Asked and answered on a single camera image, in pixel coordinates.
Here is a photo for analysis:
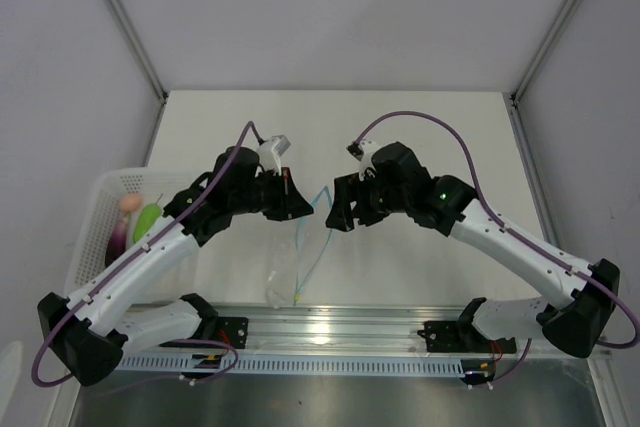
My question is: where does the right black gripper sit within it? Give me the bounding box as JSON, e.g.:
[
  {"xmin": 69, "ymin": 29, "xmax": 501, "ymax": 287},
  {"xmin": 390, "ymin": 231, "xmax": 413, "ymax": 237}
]
[{"xmin": 325, "ymin": 170, "xmax": 410, "ymax": 234}]

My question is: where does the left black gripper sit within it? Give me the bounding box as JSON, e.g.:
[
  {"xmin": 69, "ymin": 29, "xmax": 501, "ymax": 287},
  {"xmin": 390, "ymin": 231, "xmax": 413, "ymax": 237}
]
[{"xmin": 230, "ymin": 168, "xmax": 314, "ymax": 222}]

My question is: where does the clear zip top bag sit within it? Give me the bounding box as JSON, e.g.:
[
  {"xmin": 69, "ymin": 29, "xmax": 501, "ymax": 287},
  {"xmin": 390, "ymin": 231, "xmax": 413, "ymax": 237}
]
[{"xmin": 265, "ymin": 185, "xmax": 333, "ymax": 309}]

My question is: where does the green toy vegetable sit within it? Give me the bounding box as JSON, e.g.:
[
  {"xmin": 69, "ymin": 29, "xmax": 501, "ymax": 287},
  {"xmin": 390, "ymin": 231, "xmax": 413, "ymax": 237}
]
[{"xmin": 132, "ymin": 196, "xmax": 163, "ymax": 243}]

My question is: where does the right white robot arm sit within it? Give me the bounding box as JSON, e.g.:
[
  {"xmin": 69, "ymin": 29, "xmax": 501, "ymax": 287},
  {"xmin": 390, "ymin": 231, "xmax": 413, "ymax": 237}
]
[{"xmin": 325, "ymin": 140, "xmax": 620, "ymax": 358}]

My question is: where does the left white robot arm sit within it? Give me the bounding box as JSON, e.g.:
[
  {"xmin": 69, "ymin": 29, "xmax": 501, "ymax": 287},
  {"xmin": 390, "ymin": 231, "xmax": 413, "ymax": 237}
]
[{"xmin": 36, "ymin": 136, "xmax": 314, "ymax": 386}]

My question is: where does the peach coloured egg toy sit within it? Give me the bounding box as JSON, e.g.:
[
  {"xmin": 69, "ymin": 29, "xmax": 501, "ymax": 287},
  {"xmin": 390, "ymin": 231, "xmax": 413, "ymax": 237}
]
[{"xmin": 119, "ymin": 193, "xmax": 143, "ymax": 212}]

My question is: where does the purple toy eggplant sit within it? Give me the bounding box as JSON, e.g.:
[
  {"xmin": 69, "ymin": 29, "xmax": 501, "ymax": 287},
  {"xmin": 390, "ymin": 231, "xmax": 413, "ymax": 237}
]
[{"xmin": 104, "ymin": 213, "xmax": 130, "ymax": 267}]

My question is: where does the white perforated plastic basket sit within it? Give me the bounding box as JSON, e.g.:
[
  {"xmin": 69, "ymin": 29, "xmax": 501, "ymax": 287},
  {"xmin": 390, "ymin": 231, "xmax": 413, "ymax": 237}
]
[{"xmin": 63, "ymin": 167, "xmax": 198, "ymax": 304}]

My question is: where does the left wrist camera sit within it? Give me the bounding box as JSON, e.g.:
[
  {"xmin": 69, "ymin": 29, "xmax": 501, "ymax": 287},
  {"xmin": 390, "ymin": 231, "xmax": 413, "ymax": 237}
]
[{"xmin": 256, "ymin": 135, "xmax": 291, "ymax": 175}]

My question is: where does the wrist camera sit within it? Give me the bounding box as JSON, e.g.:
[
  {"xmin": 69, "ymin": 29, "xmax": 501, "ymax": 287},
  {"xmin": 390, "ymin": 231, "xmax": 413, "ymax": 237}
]
[
  {"xmin": 256, "ymin": 135, "xmax": 291, "ymax": 175},
  {"xmin": 347, "ymin": 139, "xmax": 380, "ymax": 181}
]

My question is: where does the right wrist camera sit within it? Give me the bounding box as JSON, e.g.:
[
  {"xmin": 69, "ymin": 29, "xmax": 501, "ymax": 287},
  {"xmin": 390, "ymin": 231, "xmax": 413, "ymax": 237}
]
[{"xmin": 347, "ymin": 139, "xmax": 380, "ymax": 181}]

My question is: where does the aluminium mounting rail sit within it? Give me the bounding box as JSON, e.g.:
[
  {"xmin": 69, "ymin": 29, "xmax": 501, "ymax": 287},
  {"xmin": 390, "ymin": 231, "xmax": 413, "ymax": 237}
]
[{"xmin": 67, "ymin": 302, "xmax": 614, "ymax": 363}]

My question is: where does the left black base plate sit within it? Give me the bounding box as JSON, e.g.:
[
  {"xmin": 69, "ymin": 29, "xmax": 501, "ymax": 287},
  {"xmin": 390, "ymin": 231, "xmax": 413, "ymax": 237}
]
[{"xmin": 195, "ymin": 317, "xmax": 249, "ymax": 350}]

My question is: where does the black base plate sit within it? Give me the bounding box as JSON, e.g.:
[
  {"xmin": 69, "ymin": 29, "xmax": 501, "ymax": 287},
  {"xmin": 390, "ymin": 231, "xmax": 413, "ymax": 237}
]
[
  {"xmin": 417, "ymin": 320, "xmax": 517, "ymax": 354},
  {"xmin": 195, "ymin": 317, "xmax": 249, "ymax": 350}
]

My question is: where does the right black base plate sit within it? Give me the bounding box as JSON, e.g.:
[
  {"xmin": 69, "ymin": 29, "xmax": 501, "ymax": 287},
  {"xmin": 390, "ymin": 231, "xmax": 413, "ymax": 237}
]
[{"xmin": 417, "ymin": 320, "xmax": 517, "ymax": 354}]

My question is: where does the white slotted cable duct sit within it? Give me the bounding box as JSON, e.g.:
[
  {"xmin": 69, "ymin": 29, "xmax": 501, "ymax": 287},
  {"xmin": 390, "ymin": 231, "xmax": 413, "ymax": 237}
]
[{"xmin": 118, "ymin": 352, "xmax": 465, "ymax": 378}]

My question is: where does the right aluminium frame post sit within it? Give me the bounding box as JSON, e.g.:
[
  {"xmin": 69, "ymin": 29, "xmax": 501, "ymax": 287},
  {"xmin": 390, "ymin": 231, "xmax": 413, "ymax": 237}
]
[{"xmin": 509, "ymin": 0, "xmax": 614, "ymax": 101}]

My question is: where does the aluminium frame post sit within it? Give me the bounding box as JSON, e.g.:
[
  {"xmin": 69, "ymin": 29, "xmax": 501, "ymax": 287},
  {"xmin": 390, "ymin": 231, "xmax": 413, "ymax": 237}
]
[
  {"xmin": 77, "ymin": 0, "xmax": 169, "ymax": 101},
  {"xmin": 509, "ymin": 0, "xmax": 614, "ymax": 101}
]

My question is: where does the left aluminium frame post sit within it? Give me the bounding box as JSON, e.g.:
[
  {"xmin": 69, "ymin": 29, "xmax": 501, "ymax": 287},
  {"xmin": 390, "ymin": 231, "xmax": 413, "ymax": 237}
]
[{"xmin": 77, "ymin": 0, "xmax": 169, "ymax": 101}]

